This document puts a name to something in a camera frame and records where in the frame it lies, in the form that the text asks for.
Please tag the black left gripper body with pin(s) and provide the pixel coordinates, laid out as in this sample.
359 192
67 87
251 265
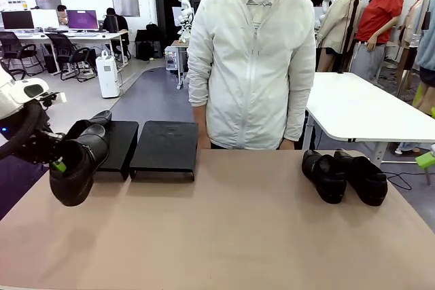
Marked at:
35 147

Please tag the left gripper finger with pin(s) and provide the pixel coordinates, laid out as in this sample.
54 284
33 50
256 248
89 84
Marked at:
56 137
59 166

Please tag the black leather shoe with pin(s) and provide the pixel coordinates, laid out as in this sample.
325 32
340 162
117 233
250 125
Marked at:
326 181
98 118
78 181
368 181

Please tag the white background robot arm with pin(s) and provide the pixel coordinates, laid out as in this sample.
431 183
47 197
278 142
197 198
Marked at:
328 1
184 15

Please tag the person's right forearm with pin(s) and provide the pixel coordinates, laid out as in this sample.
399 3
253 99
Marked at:
200 120

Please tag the black shoe stand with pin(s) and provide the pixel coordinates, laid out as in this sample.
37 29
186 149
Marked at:
166 147
119 147

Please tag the person's right hand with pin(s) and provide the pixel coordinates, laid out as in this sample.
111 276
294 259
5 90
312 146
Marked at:
203 142

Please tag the person's left hand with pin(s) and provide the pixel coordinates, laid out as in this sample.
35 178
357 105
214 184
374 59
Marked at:
289 144

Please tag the black office chair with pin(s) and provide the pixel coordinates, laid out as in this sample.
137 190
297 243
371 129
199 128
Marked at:
15 73
15 49
63 50

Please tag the white air purifier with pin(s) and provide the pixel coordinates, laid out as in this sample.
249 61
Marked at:
108 79

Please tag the long white office desk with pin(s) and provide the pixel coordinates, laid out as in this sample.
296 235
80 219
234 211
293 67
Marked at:
85 36

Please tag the white backed computer monitor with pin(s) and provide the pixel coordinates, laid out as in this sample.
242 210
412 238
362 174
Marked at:
45 19

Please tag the monitor with purple screen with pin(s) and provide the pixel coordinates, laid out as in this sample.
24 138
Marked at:
82 20

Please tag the seated office worker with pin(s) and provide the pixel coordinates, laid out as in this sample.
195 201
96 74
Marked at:
62 15

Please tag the black computer monitor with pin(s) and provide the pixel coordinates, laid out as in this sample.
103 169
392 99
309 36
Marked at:
17 20

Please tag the black storage boxes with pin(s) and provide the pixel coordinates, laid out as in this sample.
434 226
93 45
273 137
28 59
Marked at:
147 45

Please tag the seated worker black shirt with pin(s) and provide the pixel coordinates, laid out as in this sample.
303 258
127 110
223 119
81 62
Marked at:
113 21

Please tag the lit computer case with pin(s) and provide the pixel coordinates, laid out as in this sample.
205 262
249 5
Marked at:
171 59

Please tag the black backpack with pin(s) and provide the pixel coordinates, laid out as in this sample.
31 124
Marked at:
152 28

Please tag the small wooden top table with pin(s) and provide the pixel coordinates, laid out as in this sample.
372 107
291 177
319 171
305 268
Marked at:
177 44

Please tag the person in white jacket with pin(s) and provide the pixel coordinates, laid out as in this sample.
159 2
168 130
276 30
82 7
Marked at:
251 66

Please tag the large white table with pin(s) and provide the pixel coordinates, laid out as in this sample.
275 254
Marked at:
357 106

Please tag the mannequin in beige coat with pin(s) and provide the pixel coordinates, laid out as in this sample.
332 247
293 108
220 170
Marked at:
340 21

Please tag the black tripod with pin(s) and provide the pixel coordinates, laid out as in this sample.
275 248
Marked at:
351 28

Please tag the mannequin in red shirt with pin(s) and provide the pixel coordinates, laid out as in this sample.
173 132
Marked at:
379 18

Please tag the light green stool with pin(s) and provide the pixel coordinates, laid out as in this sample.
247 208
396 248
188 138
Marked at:
426 161

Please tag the blue grey hanging garment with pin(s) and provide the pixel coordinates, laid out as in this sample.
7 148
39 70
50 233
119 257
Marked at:
429 45

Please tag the metal clothes rack pole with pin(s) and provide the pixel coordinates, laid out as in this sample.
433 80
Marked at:
421 15

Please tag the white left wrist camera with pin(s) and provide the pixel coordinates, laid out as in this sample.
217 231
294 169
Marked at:
56 97

